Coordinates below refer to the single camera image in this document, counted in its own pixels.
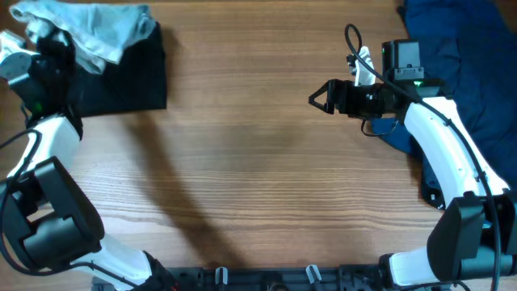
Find black folded garment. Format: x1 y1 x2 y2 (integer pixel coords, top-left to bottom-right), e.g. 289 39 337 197
67 24 167 117

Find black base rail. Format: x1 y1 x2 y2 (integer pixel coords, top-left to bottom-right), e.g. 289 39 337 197
138 264 393 291

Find left black cable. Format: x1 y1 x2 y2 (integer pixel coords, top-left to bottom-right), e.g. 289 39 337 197
0 103 138 288

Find black cable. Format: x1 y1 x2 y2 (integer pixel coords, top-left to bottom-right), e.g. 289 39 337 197
0 103 138 288
344 23 502 291

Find light blue denim shorts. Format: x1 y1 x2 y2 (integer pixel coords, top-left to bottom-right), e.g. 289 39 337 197
9 1 157 74

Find right black cable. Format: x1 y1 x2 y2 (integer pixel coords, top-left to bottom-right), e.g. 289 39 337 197
344 23 502 291

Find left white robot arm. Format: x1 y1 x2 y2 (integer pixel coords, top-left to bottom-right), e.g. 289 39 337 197
1 30 179 290

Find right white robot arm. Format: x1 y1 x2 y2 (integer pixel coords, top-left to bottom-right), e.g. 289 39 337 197
309 79 516 289

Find dark blue garment pile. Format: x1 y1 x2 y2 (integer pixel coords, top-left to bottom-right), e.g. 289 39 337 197
370 0 517 209

